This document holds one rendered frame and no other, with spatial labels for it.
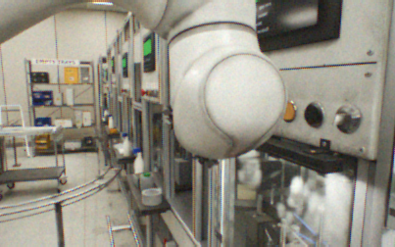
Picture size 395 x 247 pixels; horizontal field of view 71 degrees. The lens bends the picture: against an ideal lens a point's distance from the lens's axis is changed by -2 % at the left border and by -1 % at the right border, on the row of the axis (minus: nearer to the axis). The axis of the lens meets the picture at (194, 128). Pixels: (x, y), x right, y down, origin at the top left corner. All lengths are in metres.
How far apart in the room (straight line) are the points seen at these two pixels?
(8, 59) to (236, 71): 7.57
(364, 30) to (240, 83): 0.23
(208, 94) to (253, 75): 0.04
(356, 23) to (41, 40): 7.43
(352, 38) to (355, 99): 0.08
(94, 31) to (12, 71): 2.08
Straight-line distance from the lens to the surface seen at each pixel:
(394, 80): 0.41
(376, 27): 0.42
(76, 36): 7.63
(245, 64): 0.23
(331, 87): 0.45
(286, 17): 0.50
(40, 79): 6.51
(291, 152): 0.45
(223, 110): 0.22
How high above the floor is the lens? 1.46
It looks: 9 degrees down
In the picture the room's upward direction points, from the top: straight up
